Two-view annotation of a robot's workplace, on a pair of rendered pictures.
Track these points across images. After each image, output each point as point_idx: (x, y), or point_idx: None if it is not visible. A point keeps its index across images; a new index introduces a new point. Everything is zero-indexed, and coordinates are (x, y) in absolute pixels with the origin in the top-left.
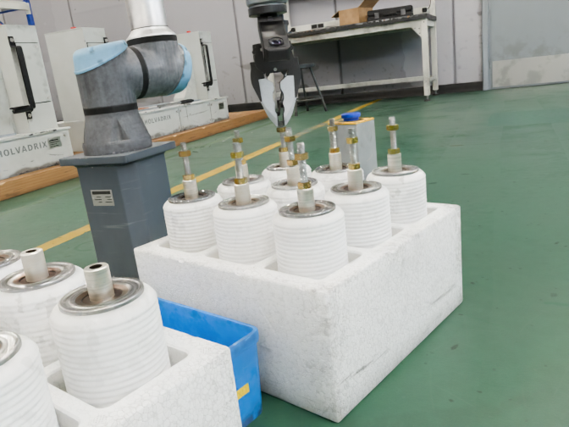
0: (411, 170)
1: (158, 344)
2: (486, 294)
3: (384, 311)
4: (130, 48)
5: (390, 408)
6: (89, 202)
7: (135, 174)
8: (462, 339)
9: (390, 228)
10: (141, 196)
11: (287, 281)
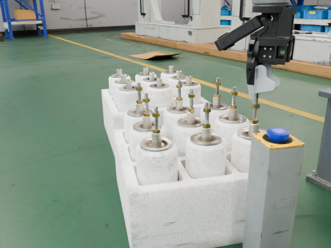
0: (143, 144)
1: (118, 103)
2: None
3: (118, 170)
4: None
5: (105, 190)
6: None
7: (329, 107)
8: (107, 232)
9: (131, 152)
10: (327, 123)
11: None
